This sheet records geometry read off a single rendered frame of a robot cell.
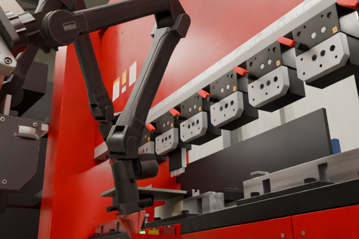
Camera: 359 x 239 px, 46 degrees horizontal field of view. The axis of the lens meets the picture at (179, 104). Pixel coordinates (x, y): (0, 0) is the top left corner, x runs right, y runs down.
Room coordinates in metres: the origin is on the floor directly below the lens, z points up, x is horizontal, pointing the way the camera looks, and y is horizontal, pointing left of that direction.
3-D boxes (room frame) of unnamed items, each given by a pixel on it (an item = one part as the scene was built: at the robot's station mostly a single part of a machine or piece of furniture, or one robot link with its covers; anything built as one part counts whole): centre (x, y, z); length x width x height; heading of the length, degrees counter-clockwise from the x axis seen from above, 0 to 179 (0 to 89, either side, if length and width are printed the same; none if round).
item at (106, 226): (2.10, 0.30, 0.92); 0.50 x 0.06 x 0.10; 32
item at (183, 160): (1.63, 0.01, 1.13); 0.10 x 0.02 x 0.10; 32
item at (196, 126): (1.48, -0.08, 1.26); 0.15 x 0.09 x 0.17; 32
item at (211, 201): (1.59, -0.01, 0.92); 0.39 x 0.06 x 0.10; 32
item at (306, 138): (2.10, -0.30, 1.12); 1.13 x 0.02 x 0.44; 32
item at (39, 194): (2.60, 0.93, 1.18); 0.40 x 0.24 x 0.07; 32
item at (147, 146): (1.82, 0.13, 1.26); 0.15 x 0.09 x 0.17; 32
